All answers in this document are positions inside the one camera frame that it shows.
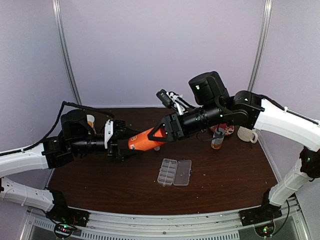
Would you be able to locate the floral mug yellow inside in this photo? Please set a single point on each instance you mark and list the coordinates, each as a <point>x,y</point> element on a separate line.
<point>91,121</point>

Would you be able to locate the clear plastic pill organizer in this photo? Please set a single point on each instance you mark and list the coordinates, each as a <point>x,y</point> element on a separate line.
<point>174,172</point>

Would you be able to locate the aluminium frame post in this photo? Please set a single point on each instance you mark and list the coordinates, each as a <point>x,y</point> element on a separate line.
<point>56,5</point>
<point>264,31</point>

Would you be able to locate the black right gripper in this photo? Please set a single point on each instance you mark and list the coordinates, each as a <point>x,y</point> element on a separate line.
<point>172,125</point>

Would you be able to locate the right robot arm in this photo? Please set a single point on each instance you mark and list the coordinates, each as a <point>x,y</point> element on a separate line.
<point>252,111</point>

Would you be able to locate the cream ribbed ceramic mug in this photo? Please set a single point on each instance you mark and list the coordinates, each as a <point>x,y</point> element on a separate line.
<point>247,135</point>

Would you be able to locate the red floral saucer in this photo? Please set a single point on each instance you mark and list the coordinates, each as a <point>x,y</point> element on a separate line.
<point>229,129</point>

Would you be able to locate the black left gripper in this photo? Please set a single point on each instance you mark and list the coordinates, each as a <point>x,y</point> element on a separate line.
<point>122,154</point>

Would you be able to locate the orange pill bottle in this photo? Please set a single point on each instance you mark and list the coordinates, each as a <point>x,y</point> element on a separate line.
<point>141,142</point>

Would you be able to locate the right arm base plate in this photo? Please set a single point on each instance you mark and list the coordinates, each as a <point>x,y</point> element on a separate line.
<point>258,215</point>

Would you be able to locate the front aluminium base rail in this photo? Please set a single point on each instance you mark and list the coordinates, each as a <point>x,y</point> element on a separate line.
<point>223,225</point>

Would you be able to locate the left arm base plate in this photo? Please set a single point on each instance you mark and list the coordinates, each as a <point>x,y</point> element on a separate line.
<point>71,216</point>

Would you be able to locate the aluminium frame post right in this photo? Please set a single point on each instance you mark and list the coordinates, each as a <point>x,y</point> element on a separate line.
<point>264,31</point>

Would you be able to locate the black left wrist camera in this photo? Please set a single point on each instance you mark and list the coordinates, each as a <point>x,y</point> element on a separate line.
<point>113,130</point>

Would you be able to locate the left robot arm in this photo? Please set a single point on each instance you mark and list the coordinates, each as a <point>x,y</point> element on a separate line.
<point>77,137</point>

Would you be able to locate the grey capped vitamin bottle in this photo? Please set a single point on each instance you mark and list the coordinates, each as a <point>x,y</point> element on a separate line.
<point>218,137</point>

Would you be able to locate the aluminium frame post left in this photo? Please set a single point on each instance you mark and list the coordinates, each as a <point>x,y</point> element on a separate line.
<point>56,5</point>

